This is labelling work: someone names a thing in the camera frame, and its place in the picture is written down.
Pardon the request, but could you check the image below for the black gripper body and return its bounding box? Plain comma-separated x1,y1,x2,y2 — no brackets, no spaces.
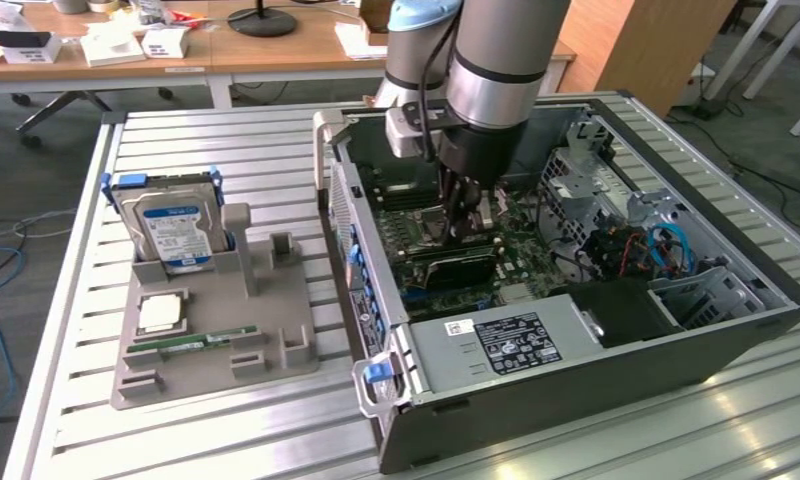
435,122,528,189

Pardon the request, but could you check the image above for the graphics card with metal bracket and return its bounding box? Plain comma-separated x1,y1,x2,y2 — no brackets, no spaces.
417,248,500,291

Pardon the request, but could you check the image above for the metal socket cover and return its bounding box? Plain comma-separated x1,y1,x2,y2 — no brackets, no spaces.
482,185,512,232

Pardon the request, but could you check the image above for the CPU socket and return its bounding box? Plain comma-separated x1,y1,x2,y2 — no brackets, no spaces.
414,204,451,246

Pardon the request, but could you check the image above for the dark installed RAM stick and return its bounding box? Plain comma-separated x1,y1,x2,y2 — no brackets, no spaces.
403,241,500,266

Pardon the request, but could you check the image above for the green motherboard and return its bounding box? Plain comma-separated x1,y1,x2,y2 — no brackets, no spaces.
362,164,574,321

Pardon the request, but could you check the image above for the perforated metal drive cage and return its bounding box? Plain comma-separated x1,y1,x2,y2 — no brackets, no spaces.
538,147,641,251

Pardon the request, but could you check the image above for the white paper stack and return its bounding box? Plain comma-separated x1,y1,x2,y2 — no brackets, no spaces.
334,20,389,62

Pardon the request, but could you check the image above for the brown cardboard box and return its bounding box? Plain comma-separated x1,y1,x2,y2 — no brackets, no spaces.
359,0,393,35

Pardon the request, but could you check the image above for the grey power supply unit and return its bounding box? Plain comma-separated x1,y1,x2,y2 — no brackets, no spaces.
405,293,602,394

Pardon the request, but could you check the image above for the wooden cabinet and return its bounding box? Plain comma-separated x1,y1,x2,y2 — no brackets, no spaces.
552,0,738,109

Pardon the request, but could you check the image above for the black round lamp base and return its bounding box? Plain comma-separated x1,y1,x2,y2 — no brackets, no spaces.
225,0,299,37

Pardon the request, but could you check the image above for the metal disk bay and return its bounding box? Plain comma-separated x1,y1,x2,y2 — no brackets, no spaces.
649,267,785,331

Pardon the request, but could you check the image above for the black open PC case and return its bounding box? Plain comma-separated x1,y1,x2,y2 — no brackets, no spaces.
310,97,800,475

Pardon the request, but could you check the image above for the hard disk in blue carrier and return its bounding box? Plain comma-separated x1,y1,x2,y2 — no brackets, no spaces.
98,167,231,276

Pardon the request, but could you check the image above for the grey parts rack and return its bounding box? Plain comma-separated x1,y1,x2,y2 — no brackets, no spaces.
109,202,321,412

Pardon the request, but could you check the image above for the green RAM stick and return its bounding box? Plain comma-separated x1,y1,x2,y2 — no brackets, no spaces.
126,325,258,356

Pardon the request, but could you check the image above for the silver CPU chip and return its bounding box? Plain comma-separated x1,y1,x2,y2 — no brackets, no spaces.
137,295,182,334

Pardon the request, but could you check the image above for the small white labelled box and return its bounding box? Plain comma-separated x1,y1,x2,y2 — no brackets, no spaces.
139,27,189,60

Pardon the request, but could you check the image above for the white box with roll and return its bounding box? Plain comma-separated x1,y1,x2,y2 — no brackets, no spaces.
78,29,146,67

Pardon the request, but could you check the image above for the black office chair base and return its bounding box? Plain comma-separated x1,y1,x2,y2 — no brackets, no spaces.
11,89,178,149

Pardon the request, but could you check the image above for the white box black top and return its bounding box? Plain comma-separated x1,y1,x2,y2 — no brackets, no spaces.
0,30,63,65

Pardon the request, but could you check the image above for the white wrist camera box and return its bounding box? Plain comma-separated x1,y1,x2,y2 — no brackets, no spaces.
383,102,451,159

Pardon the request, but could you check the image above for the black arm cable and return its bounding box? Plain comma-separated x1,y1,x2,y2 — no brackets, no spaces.
417,19,466,162

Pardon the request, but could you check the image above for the orange wire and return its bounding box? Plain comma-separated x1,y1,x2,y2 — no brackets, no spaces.
622,232,641,276

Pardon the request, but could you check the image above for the blue wire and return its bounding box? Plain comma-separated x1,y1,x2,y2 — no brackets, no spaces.
645,222,698,276

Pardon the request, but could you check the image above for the wooden desk white frame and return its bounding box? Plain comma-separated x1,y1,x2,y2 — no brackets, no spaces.
0,0,578,110

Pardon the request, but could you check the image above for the white table frame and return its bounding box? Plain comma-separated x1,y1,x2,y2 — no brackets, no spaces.
702,0,800,101

